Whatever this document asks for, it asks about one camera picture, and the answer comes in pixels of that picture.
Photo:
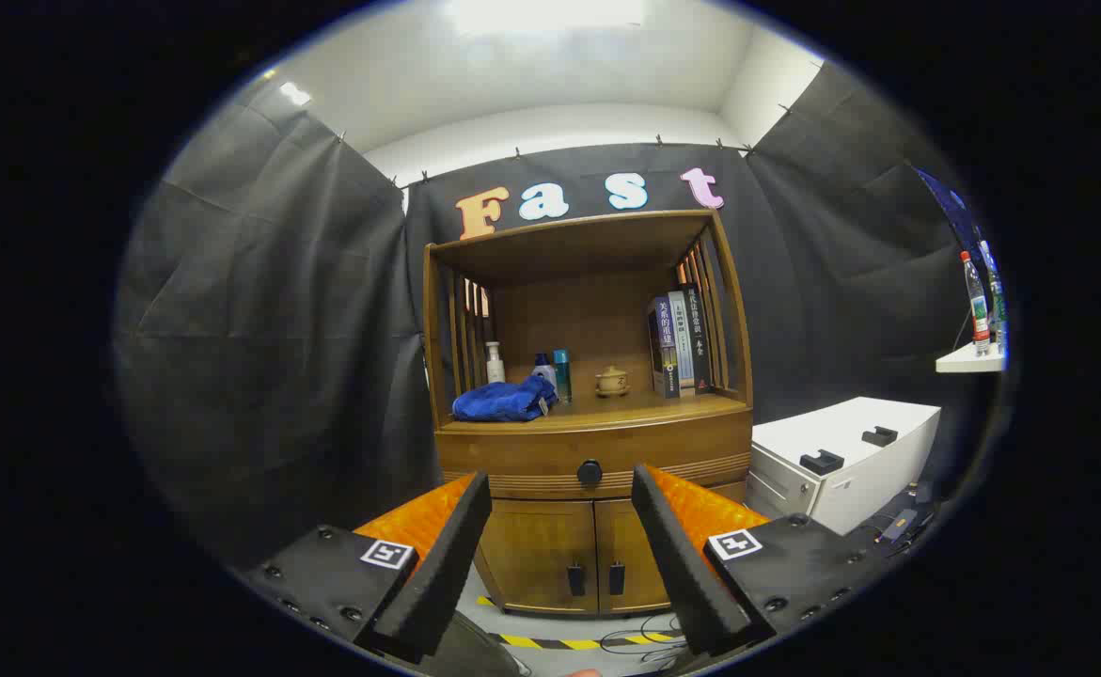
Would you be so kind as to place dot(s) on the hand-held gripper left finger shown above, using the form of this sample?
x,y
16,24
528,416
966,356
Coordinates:
x,y
442,574

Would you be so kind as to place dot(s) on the wooden drawer with black knob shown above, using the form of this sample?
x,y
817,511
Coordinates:
x,y
672,447

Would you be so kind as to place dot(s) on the wooden cabinet door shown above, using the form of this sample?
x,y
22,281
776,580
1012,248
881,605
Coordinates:
x,y
630,564
531,555

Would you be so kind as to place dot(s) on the slim teal bottle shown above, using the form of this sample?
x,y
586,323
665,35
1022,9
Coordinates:
x,y
562,371

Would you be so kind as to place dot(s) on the wooden countertop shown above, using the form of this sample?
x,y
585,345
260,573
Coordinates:
x,y
644,406

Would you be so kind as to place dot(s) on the black electronics box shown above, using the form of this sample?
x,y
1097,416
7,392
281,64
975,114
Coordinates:
x,y
898,522

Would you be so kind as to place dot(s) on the white pump bottle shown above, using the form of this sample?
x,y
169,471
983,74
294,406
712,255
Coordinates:
x,y
495,369

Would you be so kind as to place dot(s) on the wooden cabinet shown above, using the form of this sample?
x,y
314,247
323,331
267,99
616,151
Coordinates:
x,y
597,329

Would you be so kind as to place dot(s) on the ceiling light panel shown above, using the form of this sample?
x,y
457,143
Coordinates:
x,y
545,14

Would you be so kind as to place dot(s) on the white drawer unit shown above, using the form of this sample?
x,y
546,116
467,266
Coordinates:
x,y
832,428

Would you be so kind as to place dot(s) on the person's left leg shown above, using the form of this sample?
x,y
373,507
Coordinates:
x,y
479,649

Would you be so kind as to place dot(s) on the blue towel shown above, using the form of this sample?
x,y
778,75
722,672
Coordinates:
x,y
503,400

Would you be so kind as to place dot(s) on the book with black spine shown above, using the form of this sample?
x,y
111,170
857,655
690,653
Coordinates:
x,y
700,334

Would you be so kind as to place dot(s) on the beige lidded teacup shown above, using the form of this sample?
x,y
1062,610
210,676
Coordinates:
x,y
612,381

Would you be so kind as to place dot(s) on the green label water bottle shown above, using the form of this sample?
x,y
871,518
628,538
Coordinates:
x,y
997,301

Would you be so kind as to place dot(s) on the white bottle with blue cap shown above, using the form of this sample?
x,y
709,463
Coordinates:
x,y
544,372

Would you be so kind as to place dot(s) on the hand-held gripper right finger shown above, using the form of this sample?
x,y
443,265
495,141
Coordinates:
x,y
686,574

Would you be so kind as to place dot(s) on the computer monitor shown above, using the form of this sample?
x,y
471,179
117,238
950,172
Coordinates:
x,y
959,216

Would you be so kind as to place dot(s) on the white side table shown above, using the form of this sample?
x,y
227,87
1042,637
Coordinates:
x,y
968,359

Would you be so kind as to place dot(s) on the red label water bottle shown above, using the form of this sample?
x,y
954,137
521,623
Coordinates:
x,y
978,310

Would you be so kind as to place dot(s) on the black bracket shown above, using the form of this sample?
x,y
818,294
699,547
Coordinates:
x,y
879,436
823,463

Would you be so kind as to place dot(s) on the yellow black hazard tape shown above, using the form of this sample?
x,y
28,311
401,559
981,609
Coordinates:
x,y
569,644

